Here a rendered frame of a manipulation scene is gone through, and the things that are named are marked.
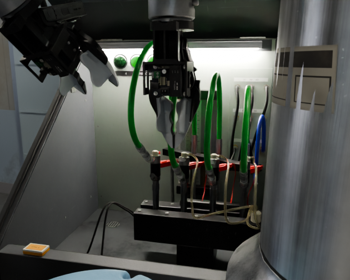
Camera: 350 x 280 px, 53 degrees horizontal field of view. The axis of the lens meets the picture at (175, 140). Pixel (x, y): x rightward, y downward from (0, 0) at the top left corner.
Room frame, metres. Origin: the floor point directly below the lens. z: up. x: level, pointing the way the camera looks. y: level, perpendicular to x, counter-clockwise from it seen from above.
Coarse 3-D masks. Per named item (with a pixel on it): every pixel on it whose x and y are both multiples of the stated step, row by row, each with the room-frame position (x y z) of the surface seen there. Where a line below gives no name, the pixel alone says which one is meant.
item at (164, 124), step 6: (162, 102) 0.61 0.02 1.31; (168, 102) 0.61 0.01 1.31; (162, 108) 0.60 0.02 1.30; (168, 108) 0.61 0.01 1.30; (162, 114) 0.60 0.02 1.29; (168, 114) 0.61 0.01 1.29; (156, 120) 0.58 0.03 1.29; (162, 120) 0.60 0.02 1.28; (168, 120) 0.61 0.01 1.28; (156, 126) 0.57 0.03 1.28; (162, 126) 0.60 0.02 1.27; (168, 126) 0.61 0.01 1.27; (162, 132) 0.61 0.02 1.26; (168, 132) 0.61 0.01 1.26; (168, 138) 0.61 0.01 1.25
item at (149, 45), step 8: (144, 48) 0.86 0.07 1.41; (144, 56) 0.84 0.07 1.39; (136, 64) 0.81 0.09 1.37; (136, 72) 0.79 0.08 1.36; (136, 80) 0.78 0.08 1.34; (128, 96) 0.77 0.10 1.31; (128, 104) 0.76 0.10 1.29; (128, 112) 0.76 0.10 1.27; (128, 120) 0.76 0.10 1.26; (136, 136) 0.77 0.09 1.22; (136, 144) 0.79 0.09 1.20
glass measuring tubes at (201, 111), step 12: (204, 96) 1.14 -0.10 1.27; (216, 96) 1.14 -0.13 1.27; (204, 108) 1.15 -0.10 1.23; (216, 108) 1.14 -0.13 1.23; (204, 120) 1.15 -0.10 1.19; (216, 120) 1.14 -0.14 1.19; (216, 132) 1.15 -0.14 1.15; (180, 144) 1.17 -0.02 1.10; (204, 168) 1.15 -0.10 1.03; (204, 180) 1.15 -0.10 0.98; (180, 192) 1.16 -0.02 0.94
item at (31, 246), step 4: (32, 244) 0.76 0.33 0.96; (36, 244) 0.76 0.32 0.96; (28, 248) 0.74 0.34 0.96; (32, 248) 0.74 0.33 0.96; (36, 248) 0.74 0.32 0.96; (40, 248) 0.74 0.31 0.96; (48, 248) 0.75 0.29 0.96; (24, 252) 0.74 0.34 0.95; (28, 252) 0.73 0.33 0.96; (32, 252) 0.73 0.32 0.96; (44, 252) 0.74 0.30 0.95
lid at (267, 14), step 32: (64, 0) 1.12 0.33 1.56; (96, 0) 1.12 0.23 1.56; (128, 0) 1.09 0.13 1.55; (224, 0) 1.04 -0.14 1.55; (256, 0) 1.03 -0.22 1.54; (96, 32) 1.26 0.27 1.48; (128, 32) 1.23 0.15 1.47; (192, 32) 1.19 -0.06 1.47; (224, 32) 1.17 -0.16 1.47; (256, 32) 1.15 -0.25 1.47
